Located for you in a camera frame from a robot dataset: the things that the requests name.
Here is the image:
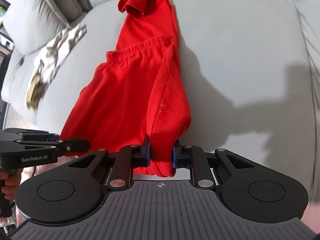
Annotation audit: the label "red sweatpants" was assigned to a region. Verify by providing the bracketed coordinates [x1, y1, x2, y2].
[61, 0, 191, 177]

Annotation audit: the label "person's left hand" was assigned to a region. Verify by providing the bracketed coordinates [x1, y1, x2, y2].
[1, 168, 23, 200]

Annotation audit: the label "crumpled beige garment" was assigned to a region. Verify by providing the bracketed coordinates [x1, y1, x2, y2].
[25, 24, 87, 111]

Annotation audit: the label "cluttered shelf unit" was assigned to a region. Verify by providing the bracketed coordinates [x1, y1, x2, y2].
[0, 0, 16, 58]

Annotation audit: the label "large grey cushion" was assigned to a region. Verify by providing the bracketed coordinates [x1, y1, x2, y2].
[3, 0, 69, 55]

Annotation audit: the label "light grey sofa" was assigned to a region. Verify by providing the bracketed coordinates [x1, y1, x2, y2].
[2, 0, 319, 203]

